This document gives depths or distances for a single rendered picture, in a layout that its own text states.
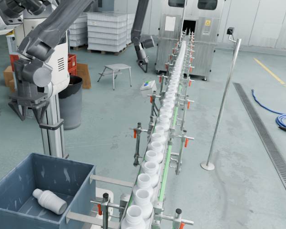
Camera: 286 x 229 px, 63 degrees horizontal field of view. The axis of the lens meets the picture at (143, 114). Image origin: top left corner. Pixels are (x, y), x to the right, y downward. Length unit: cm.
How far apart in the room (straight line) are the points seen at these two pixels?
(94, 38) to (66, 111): 493
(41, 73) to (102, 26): 695
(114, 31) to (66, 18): 679
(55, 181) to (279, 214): 198
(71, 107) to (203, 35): 361
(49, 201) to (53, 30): 72
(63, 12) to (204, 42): 505
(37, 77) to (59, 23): 17
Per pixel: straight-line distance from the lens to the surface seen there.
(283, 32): 1177
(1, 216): 98
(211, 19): 562
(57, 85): 128
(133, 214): 62
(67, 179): 117
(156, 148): 80
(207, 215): 224
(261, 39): 1157
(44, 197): 116
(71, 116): 312
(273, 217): 250
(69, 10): 77
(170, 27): 563
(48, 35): 77
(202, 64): 575
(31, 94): 80
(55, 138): 143
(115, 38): 757
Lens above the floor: 160
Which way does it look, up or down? 26 degrees down
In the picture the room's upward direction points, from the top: 5 degrees clockwise
